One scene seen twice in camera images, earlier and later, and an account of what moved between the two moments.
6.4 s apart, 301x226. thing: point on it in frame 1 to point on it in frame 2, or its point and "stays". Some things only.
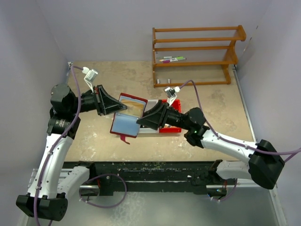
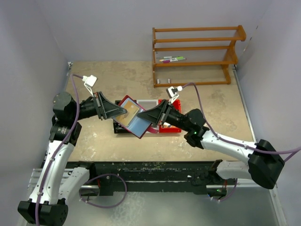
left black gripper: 103,102 to 107,108
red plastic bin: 176,104 stays
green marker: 179,57 stays
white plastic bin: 148,130 to 147,104
